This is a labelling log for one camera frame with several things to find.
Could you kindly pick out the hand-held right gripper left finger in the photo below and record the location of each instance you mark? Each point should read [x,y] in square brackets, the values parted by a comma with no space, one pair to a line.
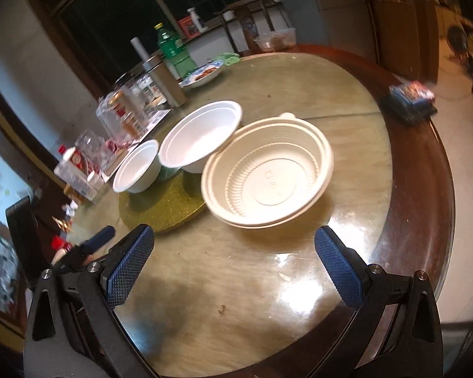
[131,267]

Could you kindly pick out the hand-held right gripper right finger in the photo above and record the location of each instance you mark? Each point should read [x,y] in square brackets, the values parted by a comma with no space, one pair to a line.
[339,267]

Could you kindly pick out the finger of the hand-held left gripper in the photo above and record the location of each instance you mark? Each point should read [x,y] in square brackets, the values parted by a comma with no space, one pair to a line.
[100,236]

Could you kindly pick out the small white foam bowl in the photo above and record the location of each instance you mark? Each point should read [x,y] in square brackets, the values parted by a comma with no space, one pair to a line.
[136,165]

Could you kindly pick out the large white foam bowl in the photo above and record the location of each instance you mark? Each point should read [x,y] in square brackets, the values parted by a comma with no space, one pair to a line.
[197,138]

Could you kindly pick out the red cup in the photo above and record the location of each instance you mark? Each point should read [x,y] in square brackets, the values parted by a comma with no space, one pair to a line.
[61,243]

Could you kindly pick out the crumpled clear wrapper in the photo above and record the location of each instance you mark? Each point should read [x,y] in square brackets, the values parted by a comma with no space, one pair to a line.
[71,209]

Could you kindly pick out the gold gourd ornament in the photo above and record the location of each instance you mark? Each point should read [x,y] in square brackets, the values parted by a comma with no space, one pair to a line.
[62,223]

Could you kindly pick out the gold glitter round mat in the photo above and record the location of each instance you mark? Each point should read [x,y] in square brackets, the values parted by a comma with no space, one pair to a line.
[161,208]

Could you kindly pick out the clear bottle with red cap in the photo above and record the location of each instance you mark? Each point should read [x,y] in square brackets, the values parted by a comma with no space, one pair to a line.
[79,173]

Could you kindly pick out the clear glass cup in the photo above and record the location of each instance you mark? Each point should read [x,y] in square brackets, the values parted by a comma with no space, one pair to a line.
[90,147]

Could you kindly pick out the clear plastic bag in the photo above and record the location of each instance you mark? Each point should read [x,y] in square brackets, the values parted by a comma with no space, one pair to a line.
[114,126]

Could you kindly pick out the printed leaflet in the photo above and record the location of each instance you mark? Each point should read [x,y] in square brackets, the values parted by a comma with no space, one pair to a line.
[157,117]

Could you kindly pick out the steel thermos flask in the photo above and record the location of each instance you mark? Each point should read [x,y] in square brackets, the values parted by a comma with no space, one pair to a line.
[165,82]

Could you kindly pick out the blue card box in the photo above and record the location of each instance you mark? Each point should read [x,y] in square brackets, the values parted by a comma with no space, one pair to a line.
[410,100]

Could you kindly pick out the white paper roll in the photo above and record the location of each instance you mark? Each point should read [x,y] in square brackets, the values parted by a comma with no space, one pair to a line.
[138,50]

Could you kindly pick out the blue white plate with food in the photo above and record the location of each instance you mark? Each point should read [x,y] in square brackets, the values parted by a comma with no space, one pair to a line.
[203,74]

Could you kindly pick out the green plastic bottle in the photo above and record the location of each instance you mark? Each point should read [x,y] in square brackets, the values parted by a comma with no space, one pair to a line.
[173,51]

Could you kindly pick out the green cloth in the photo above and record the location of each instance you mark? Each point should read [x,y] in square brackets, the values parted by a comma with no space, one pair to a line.
[228,59]

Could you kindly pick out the dark window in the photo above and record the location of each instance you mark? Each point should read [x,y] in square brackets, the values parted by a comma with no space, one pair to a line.
[122,15]

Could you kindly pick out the red box on windowsill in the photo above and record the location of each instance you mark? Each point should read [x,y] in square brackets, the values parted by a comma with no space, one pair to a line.
[188,27]

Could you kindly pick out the clear plastic food container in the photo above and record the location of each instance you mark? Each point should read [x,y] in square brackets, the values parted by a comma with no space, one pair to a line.
[275,40]

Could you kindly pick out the white spray bottle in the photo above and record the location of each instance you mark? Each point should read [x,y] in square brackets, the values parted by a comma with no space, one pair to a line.
[197,19]

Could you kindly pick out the wooden shelf cabinet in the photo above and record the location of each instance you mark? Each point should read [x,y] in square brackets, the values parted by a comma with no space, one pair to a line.
[398,35]

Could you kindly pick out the white mug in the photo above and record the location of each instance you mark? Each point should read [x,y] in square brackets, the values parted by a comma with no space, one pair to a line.
[229,15]

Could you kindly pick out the dark wooden chair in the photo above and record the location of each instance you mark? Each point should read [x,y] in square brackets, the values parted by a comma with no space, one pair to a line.
[248,23]

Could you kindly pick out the floor fan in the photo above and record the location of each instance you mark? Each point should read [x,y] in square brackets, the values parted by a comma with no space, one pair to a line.
[459,37]

